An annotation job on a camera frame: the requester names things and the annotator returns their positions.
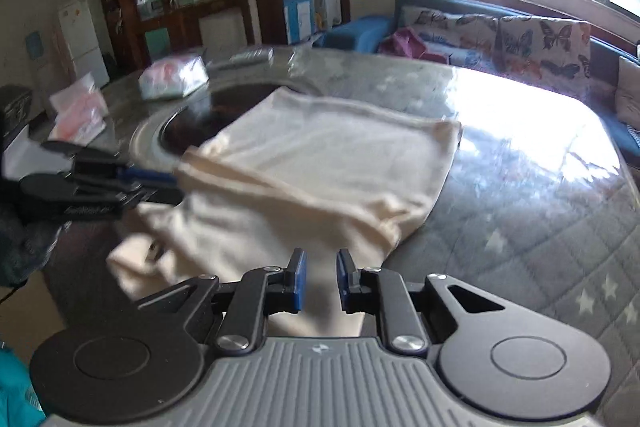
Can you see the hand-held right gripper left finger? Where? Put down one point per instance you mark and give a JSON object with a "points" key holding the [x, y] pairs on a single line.
{"points": [[299, 279]]}

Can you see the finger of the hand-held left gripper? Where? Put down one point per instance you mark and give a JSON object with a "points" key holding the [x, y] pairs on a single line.
{"points": [[150, 197], [150, 178]]}

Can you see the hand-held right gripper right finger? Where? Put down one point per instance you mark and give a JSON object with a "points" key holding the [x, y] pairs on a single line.
{"points": [[342, 279]]}

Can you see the cream garment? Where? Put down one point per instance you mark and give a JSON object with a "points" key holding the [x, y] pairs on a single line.
{"points": [[310, 157]]}

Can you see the pink white tissue pack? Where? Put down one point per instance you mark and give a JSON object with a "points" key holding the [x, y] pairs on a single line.
{"points": [[172, 79], [80, 112]]}

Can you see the round black induction cooktop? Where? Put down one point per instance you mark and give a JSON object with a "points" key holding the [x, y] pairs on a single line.
{"points": [[225, 107]]}

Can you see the white refrigerator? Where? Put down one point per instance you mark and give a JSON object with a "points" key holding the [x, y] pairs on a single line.
{"points": [[82, 42]]}

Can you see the person's teal clothing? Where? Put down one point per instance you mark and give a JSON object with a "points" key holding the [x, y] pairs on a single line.
{"points": [[17, 392]]}

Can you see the blue cabinet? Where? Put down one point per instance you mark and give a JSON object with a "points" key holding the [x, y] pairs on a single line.
{"points": [[298, 14]]}

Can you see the pink cloth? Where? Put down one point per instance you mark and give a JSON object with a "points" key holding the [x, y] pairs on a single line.
{"points": [[402, 44]]}

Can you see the blue sofa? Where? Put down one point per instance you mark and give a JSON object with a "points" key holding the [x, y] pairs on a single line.
{"points": [[360, 34]]}

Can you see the butterfly print cushion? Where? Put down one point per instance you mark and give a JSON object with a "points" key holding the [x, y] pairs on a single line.
{"points": [[450, 32], [545, 52]]}

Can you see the grey pillow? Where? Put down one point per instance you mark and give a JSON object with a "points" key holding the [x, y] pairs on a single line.
{"points": [[629, 94]]}

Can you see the teal square wall fixture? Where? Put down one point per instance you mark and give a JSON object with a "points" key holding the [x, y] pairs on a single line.
{"points": [[33, 44]]}

